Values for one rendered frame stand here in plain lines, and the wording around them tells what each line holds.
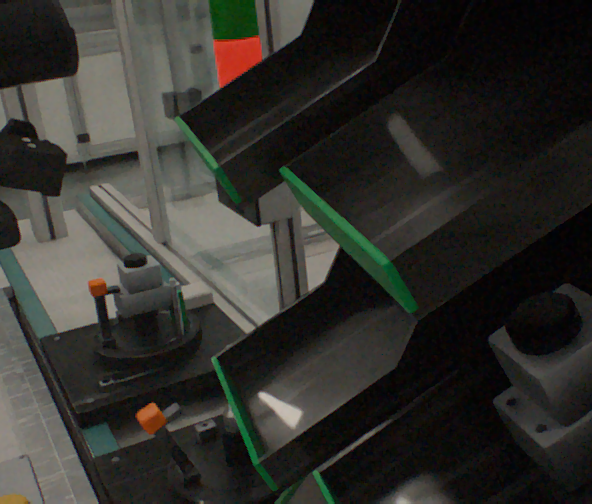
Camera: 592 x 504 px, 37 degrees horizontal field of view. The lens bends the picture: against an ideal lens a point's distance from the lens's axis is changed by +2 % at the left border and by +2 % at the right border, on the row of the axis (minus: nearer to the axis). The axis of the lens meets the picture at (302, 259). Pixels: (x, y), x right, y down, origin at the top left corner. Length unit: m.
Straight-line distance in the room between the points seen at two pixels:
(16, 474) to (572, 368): 0.72
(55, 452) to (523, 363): 0.71
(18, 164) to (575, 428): 0.42
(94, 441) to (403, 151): 0.71
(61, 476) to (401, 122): 0.67
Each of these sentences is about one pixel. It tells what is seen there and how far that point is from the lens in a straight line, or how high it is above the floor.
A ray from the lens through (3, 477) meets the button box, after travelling 0.99.
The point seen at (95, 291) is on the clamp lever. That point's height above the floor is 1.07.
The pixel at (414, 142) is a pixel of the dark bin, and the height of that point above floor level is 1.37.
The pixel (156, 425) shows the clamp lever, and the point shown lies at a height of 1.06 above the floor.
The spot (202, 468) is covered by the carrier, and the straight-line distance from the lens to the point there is 0.86.
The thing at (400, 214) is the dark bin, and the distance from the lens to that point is 0.34.
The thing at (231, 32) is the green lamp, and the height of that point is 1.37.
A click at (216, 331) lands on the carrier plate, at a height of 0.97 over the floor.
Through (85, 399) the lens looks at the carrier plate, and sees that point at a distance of 1.07.
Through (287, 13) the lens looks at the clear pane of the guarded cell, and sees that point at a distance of 2.23.
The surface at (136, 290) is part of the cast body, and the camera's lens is 1.11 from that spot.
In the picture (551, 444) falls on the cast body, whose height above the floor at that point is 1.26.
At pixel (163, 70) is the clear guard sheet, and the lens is 1.34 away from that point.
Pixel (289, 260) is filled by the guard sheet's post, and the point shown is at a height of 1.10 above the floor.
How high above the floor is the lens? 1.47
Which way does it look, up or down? 21 degrees down
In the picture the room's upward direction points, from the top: 6 degrees counter-clockwise
